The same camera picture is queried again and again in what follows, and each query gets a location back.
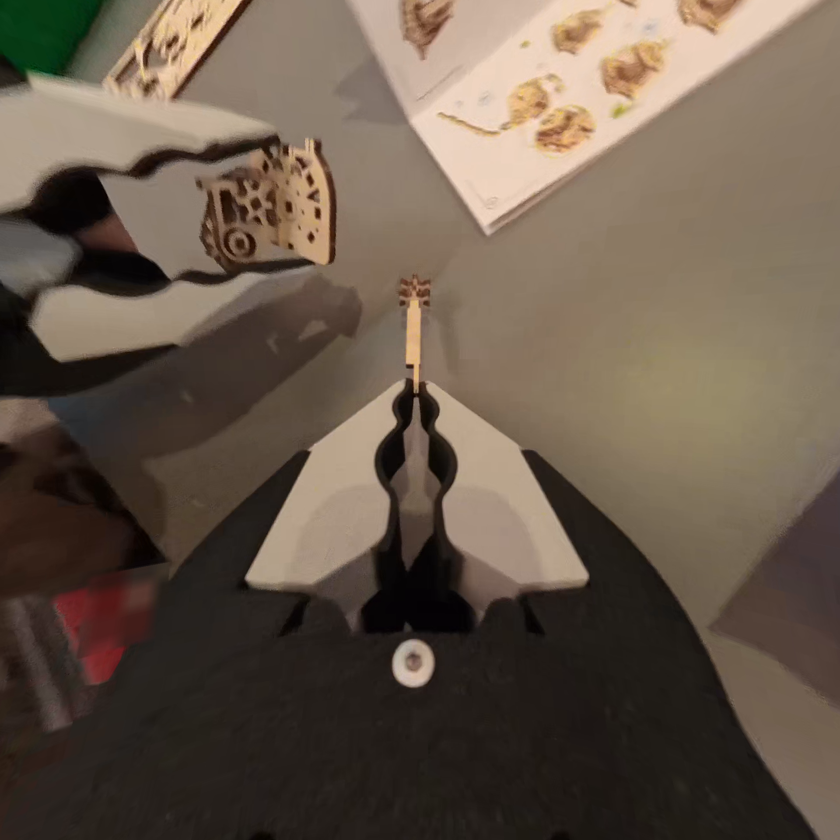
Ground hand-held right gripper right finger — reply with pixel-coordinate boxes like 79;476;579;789
419;381;590;634

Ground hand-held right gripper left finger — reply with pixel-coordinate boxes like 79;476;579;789
244;379;420;634

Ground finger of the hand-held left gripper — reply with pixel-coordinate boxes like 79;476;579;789
0;71;282;219
28;258;317;364

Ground wooden gear model assembly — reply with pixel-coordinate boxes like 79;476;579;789
196;136;339;275

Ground wooden stick part with gear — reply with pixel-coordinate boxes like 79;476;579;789
397;274;434;395

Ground laser-cut wooden parts sheet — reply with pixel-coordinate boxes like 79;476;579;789
104;0;253;101

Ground green plastic bin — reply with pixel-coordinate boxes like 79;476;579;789
0;0;106;74

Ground white instruction booklet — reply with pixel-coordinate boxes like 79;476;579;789
344;0;829;237

